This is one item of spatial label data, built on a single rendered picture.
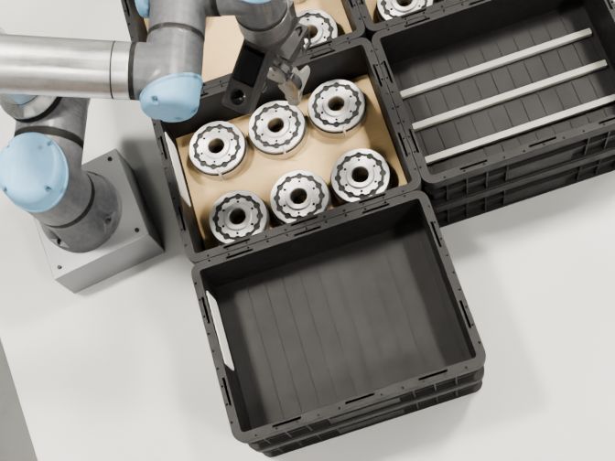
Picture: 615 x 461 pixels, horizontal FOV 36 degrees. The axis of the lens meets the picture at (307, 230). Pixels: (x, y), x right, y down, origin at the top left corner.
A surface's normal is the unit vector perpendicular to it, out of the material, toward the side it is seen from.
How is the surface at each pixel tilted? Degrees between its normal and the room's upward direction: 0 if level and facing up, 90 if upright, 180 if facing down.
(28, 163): 9
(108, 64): 20
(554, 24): 0
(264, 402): 0
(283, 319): 0
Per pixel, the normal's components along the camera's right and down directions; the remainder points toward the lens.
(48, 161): -0.19, -0.19
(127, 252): 0.39, 0.84
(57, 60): 0.05, -0.07
